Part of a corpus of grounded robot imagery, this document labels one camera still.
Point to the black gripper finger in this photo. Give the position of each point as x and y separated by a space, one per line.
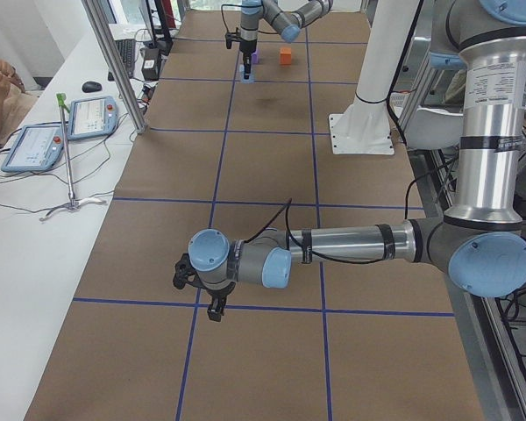
247 62
216 308

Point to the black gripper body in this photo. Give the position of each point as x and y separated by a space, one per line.
247 46
214 295

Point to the light blue foam block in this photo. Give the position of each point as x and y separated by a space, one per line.
246 77

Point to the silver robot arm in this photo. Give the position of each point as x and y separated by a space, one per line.
477 240
288 24

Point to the purple foam block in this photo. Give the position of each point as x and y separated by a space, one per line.
255 57

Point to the orange foam block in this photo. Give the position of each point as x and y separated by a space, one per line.
285 56

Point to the black keyboard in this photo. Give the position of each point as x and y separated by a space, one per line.
126 49

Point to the black computer mouse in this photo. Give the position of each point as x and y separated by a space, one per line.
91 87

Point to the far teach pendant tablet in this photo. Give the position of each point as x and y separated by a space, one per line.
92 117

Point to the teach pendant tablet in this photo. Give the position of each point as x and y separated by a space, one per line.
92 117
37 148

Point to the green tipped grabber stick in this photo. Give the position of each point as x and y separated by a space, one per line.
73 203

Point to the near teach pendant tablet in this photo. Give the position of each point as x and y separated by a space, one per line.
37 148

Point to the person in beige shirt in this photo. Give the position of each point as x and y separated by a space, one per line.
15 102

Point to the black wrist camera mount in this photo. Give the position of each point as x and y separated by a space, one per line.
231 37

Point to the aluminium frame post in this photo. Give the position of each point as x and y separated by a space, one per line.
101 29

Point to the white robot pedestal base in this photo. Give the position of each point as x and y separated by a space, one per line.
364 127

